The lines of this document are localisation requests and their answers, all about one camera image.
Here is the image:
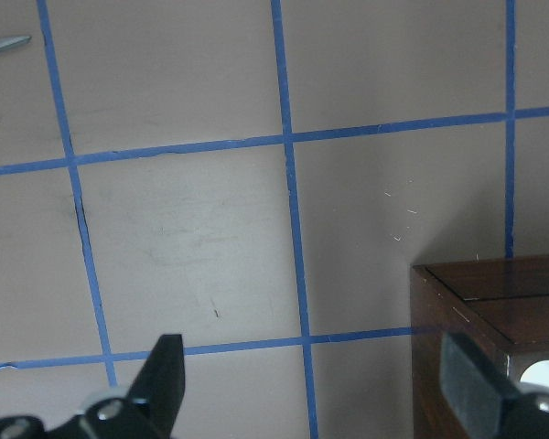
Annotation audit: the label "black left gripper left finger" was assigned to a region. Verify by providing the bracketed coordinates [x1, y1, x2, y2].
[126, 334, 186, 438]

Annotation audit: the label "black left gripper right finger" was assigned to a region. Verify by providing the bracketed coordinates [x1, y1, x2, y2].
[440, 333, 520, 421]

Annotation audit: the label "orange handled scissors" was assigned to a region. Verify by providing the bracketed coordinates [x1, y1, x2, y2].
[0, 35, 31, 53]

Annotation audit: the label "dark wooden drawer cabinet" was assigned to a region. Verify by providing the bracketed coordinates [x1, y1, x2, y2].
[410, 255, 549, 438]

